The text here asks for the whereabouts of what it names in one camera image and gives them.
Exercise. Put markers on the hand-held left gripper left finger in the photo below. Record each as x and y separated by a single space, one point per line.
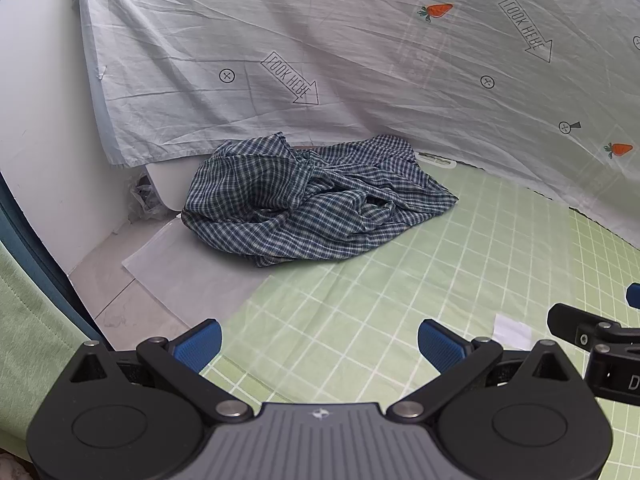
200 342

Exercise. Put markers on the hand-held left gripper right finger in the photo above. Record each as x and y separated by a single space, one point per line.
440 342

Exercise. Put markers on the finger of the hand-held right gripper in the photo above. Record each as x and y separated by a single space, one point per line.
634 296
567 320

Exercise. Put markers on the blue plaid shirt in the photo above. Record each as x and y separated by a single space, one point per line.
300 200

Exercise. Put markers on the white paper piece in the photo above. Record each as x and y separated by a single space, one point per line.
511 331

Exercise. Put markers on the translucent plastic sheet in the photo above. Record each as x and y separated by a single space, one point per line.
200 270

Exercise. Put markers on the green grid mat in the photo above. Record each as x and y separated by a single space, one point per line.
450 270

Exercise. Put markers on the dark plastic bag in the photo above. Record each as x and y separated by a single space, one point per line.
145 200

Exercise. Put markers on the white board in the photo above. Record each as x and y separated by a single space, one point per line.
167 182

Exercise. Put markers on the green cloth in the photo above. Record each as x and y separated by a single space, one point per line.
30 340

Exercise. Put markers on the dark teal fabric strip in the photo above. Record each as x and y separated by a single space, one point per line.
45 260

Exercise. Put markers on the light blue printed sheet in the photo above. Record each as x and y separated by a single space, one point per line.
350 50

